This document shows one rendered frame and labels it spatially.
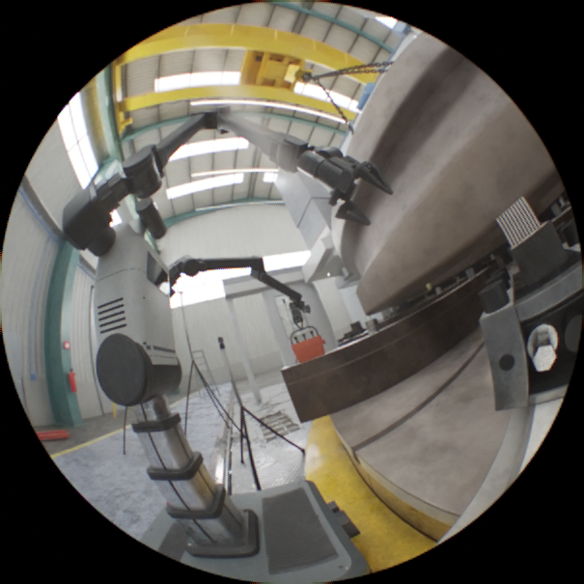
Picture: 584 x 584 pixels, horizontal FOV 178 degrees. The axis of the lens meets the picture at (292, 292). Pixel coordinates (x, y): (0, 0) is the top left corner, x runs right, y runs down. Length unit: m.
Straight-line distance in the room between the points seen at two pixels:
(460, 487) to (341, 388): 0.91
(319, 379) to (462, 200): 1.15
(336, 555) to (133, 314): 0.70
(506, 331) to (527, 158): 0.61
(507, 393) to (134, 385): 0.71
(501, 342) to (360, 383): 0.95
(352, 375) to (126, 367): 1.09
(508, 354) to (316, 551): 0.58
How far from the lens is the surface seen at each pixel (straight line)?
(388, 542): 0.85
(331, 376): 1.17
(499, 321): 0.41
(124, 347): 0.44
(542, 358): 0.44
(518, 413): 0.64
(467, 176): 0.84
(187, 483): 0.52
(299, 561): 0.59
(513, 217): 0.58
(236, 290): 4.10
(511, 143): 0.87
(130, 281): 0.47
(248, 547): 0.63
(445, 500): 0.55
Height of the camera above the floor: 0.77
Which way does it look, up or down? 17 degrees up
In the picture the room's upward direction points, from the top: 20 degrees counter-clockwise
